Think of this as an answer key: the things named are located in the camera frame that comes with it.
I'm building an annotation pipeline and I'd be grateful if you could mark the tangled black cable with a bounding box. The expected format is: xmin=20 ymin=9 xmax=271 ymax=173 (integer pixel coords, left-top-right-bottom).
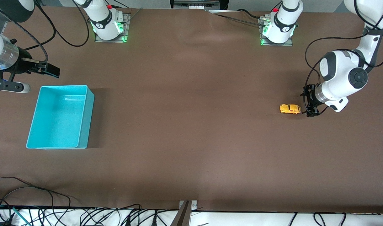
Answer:
xmin=80 ymin=203 xmax=142 ymax=226

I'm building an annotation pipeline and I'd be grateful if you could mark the long looping black cable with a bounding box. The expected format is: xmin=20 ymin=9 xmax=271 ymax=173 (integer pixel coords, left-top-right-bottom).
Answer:
xmin=0 ymin=177 xmax=72 ymax=226

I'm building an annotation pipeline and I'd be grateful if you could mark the black power strip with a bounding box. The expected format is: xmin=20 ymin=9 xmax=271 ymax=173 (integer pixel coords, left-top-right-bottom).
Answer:
xmin=170 ymin=0 xmax=228 ymax=10

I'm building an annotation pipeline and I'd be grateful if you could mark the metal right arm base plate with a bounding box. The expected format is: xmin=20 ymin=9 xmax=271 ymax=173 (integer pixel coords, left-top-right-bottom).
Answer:
xmin=95 ymin=13 xmax=131 ymax=43

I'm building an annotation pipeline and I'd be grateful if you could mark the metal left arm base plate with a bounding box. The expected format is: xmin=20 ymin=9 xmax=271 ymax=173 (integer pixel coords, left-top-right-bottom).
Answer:
xmin=260 ymin=17 xmax=294 ymax=47

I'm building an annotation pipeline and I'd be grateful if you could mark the dark grey camera pole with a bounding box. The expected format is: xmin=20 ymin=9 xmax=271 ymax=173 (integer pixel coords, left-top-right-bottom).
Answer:
xmin=169 ymin=201 xmax=191 ymax=226

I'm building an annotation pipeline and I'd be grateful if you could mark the small metal table bracket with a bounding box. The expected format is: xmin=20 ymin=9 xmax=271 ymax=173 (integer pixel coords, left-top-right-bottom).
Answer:
xmin=179 ymin=200 xmax=198 ymax=211

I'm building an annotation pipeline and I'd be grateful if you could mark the thick braided black cable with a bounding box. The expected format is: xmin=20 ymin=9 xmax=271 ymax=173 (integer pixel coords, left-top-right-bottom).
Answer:
xmin=0 ymin=6 xmax=49 ymax=63

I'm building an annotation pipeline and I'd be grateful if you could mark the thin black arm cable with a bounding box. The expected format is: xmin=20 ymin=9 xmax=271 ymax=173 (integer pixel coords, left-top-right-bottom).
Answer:
xmin=24 ymin=0 xmax=90 ymax=48

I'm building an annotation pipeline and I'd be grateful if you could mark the yellow beetle toy car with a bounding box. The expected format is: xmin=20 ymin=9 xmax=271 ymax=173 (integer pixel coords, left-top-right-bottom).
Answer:
xmin=279 ymin=104 xmax=301 ymax=114

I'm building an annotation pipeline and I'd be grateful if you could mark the teal handled tool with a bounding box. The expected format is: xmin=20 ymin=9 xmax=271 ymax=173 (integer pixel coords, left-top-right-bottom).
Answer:
xmin=13 ymin=207 xmax=30 ymax=226

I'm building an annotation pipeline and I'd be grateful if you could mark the teal plastic bin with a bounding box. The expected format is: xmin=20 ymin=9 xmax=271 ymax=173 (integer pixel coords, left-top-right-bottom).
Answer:
xmin=26 ymin=85 xmax=95 ymax=149

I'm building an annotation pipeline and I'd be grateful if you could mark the grey cable on table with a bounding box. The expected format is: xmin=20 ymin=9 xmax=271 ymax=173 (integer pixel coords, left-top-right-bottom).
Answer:
xmin=210 ymin=11 xmax=264 ymax=26

